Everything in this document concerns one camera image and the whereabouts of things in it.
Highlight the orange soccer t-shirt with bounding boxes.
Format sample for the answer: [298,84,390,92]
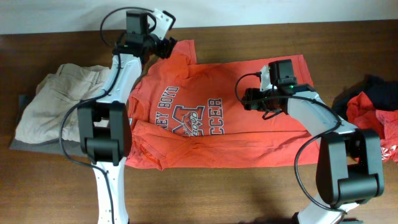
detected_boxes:
[126,40,310,170]

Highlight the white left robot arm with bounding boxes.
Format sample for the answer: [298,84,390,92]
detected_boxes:
[77,7,177,223]

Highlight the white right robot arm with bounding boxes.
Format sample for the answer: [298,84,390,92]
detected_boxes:
[238,59,384,224]

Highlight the red patterned garment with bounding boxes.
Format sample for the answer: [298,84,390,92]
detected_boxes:
[346,92,397,163]

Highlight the grey folded garment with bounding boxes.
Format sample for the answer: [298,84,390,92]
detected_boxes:
[9,95,85,157]

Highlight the beige folded shorts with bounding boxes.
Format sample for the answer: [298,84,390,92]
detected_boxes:
[15,63,110,144]

